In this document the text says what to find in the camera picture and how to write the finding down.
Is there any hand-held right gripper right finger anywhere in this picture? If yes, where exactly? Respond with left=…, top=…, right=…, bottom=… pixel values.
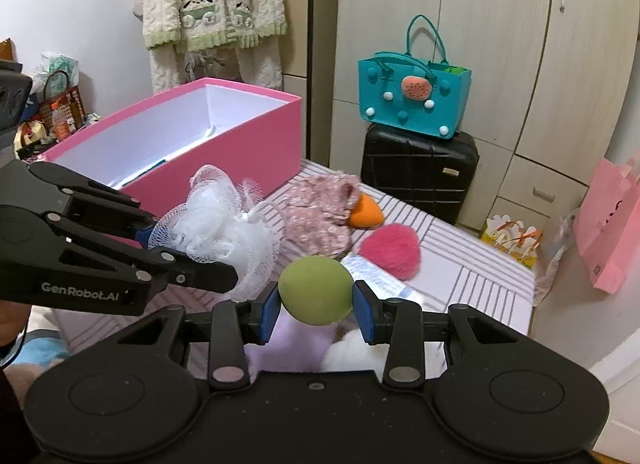
left=351, top=280, right=526, bottom=392

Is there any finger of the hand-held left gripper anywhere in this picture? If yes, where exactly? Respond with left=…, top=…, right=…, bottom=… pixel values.
left=0, top=204, right=239, bottom=295
left=25, top=161, right=157, bottom=250

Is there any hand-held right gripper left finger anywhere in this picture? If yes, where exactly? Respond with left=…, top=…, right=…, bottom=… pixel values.
left=117, top=280, right=281, bottom=392

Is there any purple plush toy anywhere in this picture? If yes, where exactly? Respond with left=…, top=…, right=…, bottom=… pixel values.
left=245, top=304, right=351, bottom=375

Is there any white mesh bath pouf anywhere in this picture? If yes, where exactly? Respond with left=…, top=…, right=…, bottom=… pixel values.
left=148, top=164, right=283, bottom=302

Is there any green round sponge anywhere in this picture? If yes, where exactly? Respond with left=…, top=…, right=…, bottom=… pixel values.
left=277, top=257, right=356, bottom=327

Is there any pink fluffy pompom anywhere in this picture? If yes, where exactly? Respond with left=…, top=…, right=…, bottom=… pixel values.
left=359, top=223, right=423, bottom=281

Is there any pink floral cloth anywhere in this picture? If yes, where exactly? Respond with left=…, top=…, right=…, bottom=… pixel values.
left=275, top=171, right=361, bottom=262

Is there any pink cardboard box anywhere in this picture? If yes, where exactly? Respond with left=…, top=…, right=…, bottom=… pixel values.
left=37, top=77, right=303, bottom=212

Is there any tissue packet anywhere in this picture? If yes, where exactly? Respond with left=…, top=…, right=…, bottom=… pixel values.
left=340, top=253, right=426, bottom=305

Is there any light blue fluffy cloth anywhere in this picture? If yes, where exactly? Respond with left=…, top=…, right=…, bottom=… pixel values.
left=0, top=337, right=68, bottom=370

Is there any orange drink bottle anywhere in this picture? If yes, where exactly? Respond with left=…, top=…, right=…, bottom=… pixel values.
left=50, top=107, right=73, bottom=140

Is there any orange round sponge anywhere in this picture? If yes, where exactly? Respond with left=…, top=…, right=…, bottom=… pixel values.
left=347, top=193, right=386, bottom=230

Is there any red woven basket bag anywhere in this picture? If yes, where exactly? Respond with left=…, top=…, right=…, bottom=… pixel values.
left=37, top=69, right=86, bottom=140

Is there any striped tablecloth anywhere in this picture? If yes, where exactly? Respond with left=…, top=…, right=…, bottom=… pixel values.
left=27, top=159, right=538, bottom=380

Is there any white green plastic bag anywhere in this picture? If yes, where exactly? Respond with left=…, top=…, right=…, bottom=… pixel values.
left=32, top=49, right=81, bottom=90

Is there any black suitcase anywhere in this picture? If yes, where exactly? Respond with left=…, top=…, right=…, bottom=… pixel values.
left=361, top=121, right=480, bottom=226

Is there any yellow snack box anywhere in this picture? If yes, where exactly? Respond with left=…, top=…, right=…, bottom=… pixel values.
left=480, top=214, right=543, bottom=270

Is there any clear plastic bag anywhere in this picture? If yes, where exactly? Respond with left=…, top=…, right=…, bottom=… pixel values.
left=532, top=209, right=581, bottom=307

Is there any teal felt handbag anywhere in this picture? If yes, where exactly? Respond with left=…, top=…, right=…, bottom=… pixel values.
left=357, top=14, right=472, bottom=140

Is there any pink shopping bag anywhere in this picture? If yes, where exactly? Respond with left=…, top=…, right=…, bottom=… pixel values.
left=572, top=154, right=640, bottom=295

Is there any beige wooden wardrobe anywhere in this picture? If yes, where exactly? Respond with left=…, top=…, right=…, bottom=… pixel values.
left=282, top=0, right=640, bottom=245

